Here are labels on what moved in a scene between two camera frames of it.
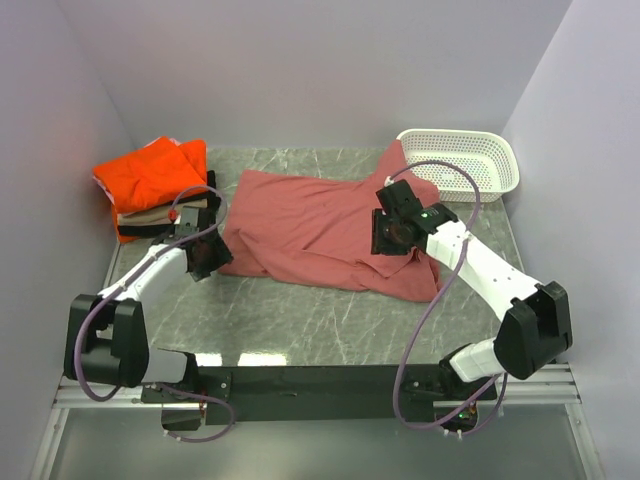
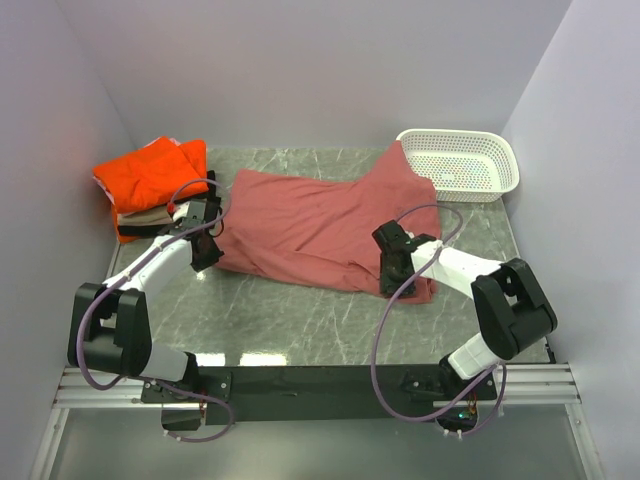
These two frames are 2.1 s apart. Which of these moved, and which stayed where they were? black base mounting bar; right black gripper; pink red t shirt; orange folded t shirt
Moved: right black gripper
Stayed: black base mounting bar; orange folded t shirt; pink red t shirt
